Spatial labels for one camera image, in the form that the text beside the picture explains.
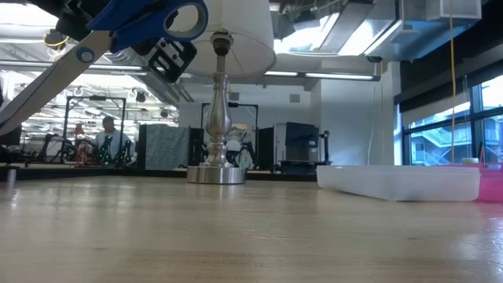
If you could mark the ceiling strip light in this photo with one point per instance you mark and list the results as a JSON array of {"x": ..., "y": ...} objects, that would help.
[{"x": 338, "y": 76}]

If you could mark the ceiling security camera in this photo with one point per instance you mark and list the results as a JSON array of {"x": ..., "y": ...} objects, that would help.
[{"x": 374, "y": 59}]

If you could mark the small pale green cylinder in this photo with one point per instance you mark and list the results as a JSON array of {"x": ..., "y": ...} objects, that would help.
[{"x": 470, "y": 160}]

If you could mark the grey-green panel box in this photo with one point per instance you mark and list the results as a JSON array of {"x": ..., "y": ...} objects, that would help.
[{"x": 165, "y": 147}]

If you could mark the grey metal post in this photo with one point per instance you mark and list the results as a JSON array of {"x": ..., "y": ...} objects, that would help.
[{"x": 11, "y": 177}]

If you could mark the clear plastic supply box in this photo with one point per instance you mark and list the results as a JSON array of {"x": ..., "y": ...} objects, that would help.
[{"x": 397, "y": 182}]

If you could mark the silver table lamp white shade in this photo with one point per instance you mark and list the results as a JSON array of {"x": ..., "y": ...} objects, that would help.
[{"x": 218, "y": 118}]

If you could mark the black slim stand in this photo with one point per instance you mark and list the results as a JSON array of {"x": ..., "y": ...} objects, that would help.
[{"x": 325, "y": 145}]

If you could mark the black cabinet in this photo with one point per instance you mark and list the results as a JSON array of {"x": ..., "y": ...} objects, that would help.
[{"x": 266, "y": 149}]

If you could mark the pink plastic bin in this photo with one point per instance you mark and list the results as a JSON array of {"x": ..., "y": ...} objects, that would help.
[{"x": 491, "y": 184}]

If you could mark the black and white machine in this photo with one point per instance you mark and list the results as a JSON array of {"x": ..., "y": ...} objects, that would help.
[{"x": 300, "y": 141}]

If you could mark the person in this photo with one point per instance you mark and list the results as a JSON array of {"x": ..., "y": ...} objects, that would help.
[{"x": 112, "y": 137}]

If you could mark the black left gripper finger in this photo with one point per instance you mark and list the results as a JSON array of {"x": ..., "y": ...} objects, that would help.
[{"x": 173, "y": 59}]

